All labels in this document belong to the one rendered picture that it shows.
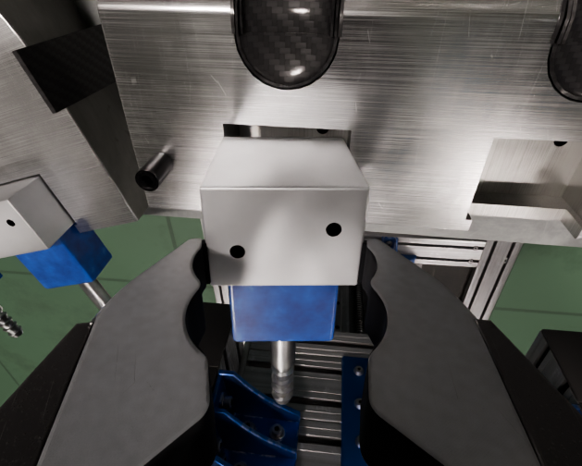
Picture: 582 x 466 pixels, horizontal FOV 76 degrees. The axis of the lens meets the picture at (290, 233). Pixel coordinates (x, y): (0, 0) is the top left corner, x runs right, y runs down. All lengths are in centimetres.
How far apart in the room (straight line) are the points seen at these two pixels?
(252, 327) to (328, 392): 36
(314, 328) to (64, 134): 17
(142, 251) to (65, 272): 126
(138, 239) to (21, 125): 127
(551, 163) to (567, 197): 2
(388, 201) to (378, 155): 2
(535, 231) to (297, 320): 22
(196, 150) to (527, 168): 16
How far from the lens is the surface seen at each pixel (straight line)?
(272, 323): 16
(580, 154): 22
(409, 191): 17
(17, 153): 27
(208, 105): 16
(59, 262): 29
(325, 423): 50
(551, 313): 172
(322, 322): 16
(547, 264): 153
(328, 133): 19
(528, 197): 22
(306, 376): 52
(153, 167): 17
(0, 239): 28
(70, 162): 25
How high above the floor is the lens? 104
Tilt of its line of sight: 53 degrees down
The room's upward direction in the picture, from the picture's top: 169 degrees counter-clockwise
